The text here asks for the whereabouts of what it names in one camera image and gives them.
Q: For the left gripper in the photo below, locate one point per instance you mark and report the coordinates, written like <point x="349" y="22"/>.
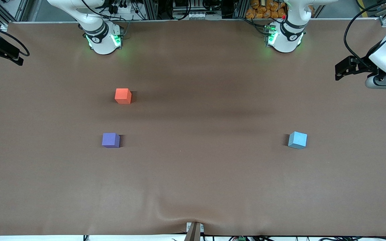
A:
<point x="361" y="64"/>

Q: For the blue block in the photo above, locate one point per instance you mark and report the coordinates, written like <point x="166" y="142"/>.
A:
<point x="297" y="140"/>

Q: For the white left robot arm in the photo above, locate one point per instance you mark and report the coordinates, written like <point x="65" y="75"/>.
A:
<point x="285" y="42"/>

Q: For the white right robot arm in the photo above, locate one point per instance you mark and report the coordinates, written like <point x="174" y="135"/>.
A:
<point x="102" y="42"/>

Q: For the orange block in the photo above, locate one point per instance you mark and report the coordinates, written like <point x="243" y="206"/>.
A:
<point x="123" y="96"/>

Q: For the purple block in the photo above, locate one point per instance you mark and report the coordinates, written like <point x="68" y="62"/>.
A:
<point x="110" y="140"/>

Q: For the orange bagged items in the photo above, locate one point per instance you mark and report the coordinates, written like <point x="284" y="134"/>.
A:
<point x="266" y="8"/>

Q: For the white power strip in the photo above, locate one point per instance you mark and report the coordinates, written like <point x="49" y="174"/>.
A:
<point x="199" y="15"/>

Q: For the brown table cloth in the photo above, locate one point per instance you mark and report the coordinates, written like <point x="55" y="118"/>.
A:
<point x="213" y="167"/>

